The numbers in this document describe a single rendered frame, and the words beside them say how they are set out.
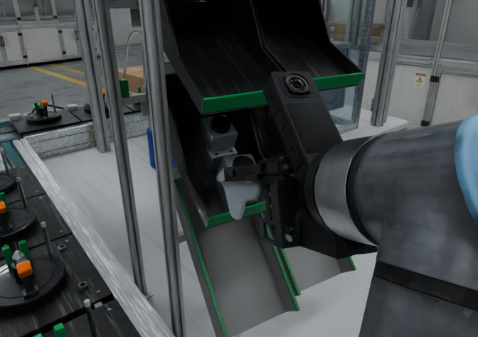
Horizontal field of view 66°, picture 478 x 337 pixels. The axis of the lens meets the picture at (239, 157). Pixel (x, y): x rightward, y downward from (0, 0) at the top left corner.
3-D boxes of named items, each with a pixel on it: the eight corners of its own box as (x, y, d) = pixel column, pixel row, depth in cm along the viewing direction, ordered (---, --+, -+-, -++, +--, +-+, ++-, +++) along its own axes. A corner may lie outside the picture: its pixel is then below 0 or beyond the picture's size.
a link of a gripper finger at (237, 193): (203, 219, 44) (255, 223, 37) (198, 170, 44) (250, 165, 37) (223, 215, 46) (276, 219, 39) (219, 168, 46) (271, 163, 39)
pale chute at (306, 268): (342, 272, 71) (356, 269, 67) (286, 297, 65) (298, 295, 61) (287, 143, 79) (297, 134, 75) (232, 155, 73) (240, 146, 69)
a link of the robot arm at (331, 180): (339, 135, 23) (441, 129, 25) (303, 142, 27) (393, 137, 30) (351, 258, 22) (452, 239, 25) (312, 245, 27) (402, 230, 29)
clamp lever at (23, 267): (37, 291, 65) (32, 268, 60) (25, 296, 64) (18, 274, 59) (31, 275, 67) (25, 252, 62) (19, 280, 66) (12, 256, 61)
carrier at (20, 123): (82, 125, 162) (76, 97, 157) (20, 137, 149) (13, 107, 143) (65, 112, 180) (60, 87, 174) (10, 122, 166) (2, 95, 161)
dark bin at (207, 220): (285, 205, 56) (301, 173, 50) (205, 229, 50) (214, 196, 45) (212, 92, 71) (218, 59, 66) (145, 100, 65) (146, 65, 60)
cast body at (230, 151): (234, 166, 58) (243, 134, 54) (209, 171, 57) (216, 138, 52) (213, 130, 63) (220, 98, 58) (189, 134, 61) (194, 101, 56)
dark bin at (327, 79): (358, 86, 58) (380, 43, 52) (290, 96, 52) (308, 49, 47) (271, 1, 73) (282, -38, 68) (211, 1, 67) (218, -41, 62)
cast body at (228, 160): (254, 210, 53) (267, 180, 48) (225, 214, 52) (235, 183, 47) (238, 167, 58) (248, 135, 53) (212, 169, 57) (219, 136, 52)
